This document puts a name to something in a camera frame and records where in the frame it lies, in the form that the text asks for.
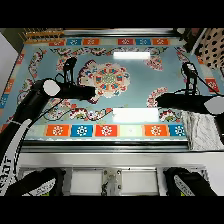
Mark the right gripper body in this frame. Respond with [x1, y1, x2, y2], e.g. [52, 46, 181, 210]
[156, 93, 190, 109]

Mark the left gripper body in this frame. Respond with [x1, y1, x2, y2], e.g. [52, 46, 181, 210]
[64, 85, 98, 101]

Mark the white patterned garment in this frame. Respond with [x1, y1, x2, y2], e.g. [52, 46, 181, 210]
[181, 110, 224, 152]

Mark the white black-dotted fabric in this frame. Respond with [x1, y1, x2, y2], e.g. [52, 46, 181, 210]
[194, 28, 224, 72]

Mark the wooden rack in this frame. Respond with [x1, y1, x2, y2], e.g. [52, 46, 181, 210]
[21, 28, 65, 45]

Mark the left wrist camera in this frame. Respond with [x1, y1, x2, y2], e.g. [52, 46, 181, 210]
[61, 56, 79, 88]

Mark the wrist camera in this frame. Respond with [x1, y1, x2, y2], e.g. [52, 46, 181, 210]
[61, 56, 79, 88]
[181, 61, 202, 96]

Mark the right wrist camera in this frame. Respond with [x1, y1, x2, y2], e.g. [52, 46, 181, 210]
[181, 61, 202, 96]

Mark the silver frame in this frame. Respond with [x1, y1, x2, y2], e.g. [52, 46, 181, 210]
[12, 139, 224, 197]

